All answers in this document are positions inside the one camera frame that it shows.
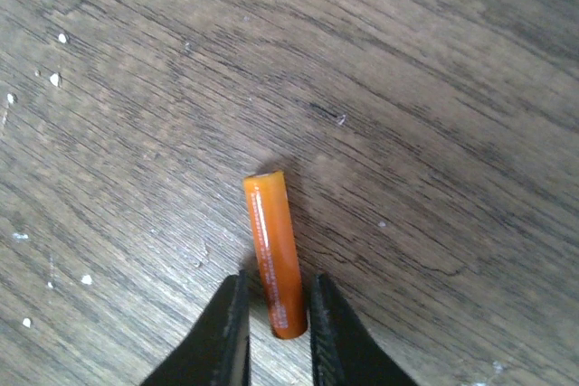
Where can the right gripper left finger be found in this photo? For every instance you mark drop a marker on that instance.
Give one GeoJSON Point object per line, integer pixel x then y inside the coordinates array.
{"type": "Point", "coordinates": [217, 349]}

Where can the orange battery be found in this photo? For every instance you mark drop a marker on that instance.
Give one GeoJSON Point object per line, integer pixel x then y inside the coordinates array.
{"type": "Point", "coordinates": [276, 253]}

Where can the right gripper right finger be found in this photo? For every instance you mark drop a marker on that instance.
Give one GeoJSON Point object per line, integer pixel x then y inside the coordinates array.
{"type": "Point", "coordinates": [342, 350]}

